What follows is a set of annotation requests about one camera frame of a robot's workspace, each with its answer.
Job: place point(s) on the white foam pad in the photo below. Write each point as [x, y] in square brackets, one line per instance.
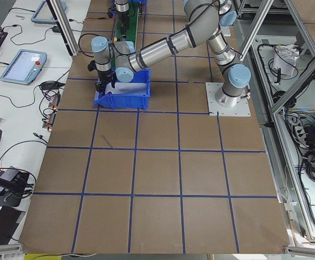
[127, 88]

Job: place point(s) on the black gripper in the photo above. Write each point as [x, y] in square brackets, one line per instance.
[104, 74]
[123, 18]

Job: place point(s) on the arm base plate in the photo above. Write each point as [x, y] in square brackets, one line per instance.
[219, 104]
[225, 30]

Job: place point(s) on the green conveyor belt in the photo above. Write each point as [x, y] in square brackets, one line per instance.
[133, 8]

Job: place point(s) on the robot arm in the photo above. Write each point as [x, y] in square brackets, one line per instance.
[227, 16]
[116, 61]

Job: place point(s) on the far teach pendant tablet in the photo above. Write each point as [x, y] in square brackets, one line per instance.
[43, 15]

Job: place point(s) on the near teach pendant tablet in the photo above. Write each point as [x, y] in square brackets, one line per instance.
[25, 67]

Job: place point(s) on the black power adapter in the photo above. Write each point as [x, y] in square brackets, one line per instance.
[56, 29]

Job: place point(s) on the blue left plastic bin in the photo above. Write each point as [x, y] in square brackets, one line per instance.
[126, 101]

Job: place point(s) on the teach pendant tablet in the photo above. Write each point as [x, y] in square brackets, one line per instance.
[25, 67]
[43, 15]

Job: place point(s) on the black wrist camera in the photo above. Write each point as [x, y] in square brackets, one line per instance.
[91, 66]

